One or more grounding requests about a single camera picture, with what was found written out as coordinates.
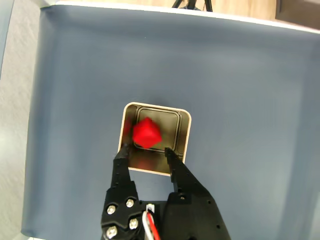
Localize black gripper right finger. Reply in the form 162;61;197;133
161;147;231;240

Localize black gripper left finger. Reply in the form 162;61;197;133
100;143;146;240

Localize red cube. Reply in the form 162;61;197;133
132;117;163;149

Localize square metal tin container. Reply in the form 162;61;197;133
119;101;193;177

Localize blue grey table mat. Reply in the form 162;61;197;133
21;3;320;240

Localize dark wooden furniture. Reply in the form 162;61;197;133
274;0;320;27

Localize red white black servo cable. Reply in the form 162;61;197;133
141;203;161;240

